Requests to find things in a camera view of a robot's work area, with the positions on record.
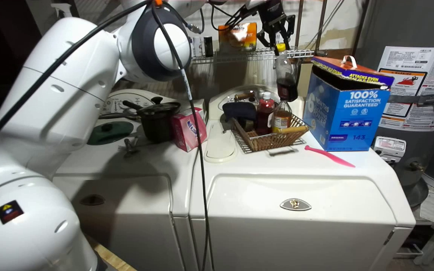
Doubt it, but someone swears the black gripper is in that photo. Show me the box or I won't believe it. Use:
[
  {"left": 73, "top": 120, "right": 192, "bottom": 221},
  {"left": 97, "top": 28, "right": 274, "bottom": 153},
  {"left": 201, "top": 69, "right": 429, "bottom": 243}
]
[{"left": 256, "top": 0, "right": 296, "bottom": 52}]

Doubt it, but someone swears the clear bottle with yellow lid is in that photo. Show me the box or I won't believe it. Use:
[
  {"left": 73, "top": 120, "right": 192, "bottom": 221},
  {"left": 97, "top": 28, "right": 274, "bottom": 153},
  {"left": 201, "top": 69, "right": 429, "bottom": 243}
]
[{"left": 272, "top": 42, "right": 299, "bottom": 103}]

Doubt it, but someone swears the small dark bottle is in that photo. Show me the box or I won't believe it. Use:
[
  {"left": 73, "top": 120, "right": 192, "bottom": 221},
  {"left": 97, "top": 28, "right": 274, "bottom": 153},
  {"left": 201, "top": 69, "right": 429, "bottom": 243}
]
[{"left": 203, "top": 34, "right": 215, "bottom": 55}]

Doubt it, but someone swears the bottle with red lid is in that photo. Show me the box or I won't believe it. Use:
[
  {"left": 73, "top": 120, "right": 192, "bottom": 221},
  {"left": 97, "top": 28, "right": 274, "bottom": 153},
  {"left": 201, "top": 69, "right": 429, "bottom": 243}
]
[{"left": 254, "top": 90, "right": 277, "bottom": 136}]

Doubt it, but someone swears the clear plastic lid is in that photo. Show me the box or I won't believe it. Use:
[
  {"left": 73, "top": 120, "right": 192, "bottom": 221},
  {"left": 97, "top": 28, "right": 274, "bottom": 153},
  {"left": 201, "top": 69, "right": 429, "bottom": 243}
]
[{"left": 203, "top": 118, "right": 237, "bottom": 162}]

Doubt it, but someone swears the black pot with lid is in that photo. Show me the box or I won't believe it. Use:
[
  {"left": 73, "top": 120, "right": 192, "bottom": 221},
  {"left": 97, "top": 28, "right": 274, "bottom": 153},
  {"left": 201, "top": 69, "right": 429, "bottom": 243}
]
[{"left": 120, "top": 94, "right": 182, "bottom": 144}]

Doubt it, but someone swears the yellow orange cardboard box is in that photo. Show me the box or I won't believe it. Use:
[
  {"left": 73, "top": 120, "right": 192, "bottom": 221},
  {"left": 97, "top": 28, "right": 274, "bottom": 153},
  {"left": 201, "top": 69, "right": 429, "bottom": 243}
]
[{"left": 216, "top": 20, "right": 259, "bottom": 52}]

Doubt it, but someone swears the dark navy cloth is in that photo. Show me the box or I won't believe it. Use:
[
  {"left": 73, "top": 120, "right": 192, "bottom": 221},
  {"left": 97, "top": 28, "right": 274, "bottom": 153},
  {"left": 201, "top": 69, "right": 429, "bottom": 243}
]
[{"left": 221, "top": 100, "right": 257, "bottom": 121}]

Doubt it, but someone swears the blue detergent box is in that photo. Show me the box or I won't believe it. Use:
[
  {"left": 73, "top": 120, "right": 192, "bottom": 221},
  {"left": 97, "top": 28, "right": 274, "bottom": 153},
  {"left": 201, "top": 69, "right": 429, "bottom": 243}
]
[{"left": 301, "top": 52, "right": 396, "bottom": 153}]

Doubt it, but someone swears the pink plastic tool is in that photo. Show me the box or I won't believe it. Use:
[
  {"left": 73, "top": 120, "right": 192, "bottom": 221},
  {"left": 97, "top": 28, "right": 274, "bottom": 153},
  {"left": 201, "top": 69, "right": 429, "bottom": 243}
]
[{"left": 302, "top": 142, "right": 357, "bottom": 170}]

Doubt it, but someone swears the pink carton box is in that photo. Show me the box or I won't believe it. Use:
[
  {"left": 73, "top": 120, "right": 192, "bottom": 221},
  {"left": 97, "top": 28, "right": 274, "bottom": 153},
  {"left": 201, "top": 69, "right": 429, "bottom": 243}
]
[{"left": 168, "top": 108, "right": 209, "bottom": 153}]

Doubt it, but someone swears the large white paper label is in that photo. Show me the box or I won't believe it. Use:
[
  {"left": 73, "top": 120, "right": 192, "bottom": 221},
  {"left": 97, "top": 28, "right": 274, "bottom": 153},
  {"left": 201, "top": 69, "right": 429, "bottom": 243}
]
[{"left": 375, "top": 45, "right": 434, "bottom": 133}]

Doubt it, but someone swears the small white label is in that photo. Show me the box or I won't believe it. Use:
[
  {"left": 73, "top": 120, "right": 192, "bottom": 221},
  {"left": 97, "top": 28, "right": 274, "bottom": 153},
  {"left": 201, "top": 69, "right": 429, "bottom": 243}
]
[{"left": 372, "top": 133, "right": 408, "bottom": 165}]

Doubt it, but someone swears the grey water heater tank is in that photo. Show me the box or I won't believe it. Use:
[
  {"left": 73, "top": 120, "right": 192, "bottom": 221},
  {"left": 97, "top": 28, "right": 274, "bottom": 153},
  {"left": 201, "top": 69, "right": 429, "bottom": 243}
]
[{"left": 354, "top": 0, "right": 434, "bottom": 239}]

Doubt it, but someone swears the black metal tool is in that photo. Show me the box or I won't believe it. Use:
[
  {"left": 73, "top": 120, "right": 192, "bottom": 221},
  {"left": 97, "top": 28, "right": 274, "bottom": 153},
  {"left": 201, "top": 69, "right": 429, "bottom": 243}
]
[{"left": 121, "top": 133, "right": 141, "bottom": 154}]

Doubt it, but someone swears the white dryer machine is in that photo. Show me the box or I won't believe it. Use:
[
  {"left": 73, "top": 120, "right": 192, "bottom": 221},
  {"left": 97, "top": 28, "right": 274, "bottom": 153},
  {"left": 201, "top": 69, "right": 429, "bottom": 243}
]
[{"left": 188, "top": 93, "right": 417, "bottom": 271}]

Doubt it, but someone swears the dark green round plate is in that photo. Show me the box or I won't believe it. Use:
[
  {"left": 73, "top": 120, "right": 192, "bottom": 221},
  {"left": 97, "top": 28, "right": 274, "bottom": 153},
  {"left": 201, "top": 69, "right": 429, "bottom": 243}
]
[{"left": 85, "top": 120, "right": 135, "bottom": 145}]

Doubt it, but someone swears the white washing machine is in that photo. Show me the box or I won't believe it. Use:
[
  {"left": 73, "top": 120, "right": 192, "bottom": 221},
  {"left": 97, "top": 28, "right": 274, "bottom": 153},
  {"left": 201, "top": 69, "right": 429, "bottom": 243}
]
[{"left": 49, "top": 88, "right": 201, "bottom": 271}]

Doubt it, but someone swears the white wire shelf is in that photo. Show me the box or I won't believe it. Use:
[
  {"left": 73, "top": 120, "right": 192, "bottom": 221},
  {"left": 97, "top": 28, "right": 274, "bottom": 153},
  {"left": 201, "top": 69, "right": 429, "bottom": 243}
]
[{"left": 189, "top": 46, "right": 325, "bottom": 66}]

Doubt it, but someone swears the woven basket with wooden handle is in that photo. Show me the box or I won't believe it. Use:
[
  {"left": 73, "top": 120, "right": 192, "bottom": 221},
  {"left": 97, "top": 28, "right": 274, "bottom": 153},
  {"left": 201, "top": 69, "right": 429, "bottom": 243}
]
[{"left": 227, "top": 111, "right": 310, "bottom": 157}]

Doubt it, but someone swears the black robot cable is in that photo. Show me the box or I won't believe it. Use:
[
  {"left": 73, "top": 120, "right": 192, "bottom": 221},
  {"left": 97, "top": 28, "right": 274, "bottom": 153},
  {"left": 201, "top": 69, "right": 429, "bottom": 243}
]
[{"left": 0, "top": 0, "right": 213, "bottom": 271}]

